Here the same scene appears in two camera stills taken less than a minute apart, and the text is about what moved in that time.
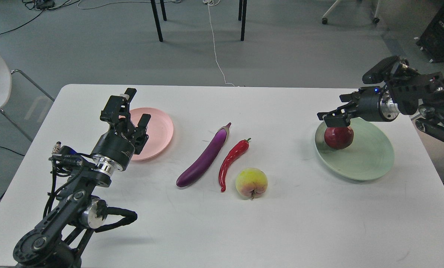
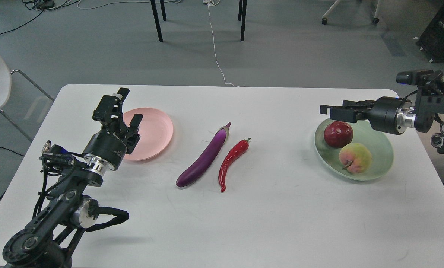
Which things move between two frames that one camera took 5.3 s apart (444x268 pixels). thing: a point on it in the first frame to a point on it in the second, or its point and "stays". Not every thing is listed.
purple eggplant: [206, 159] stays
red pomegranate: [339, 137] stays
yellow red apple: [251, 182] to [355, 157]
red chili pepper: [237, 151] stays
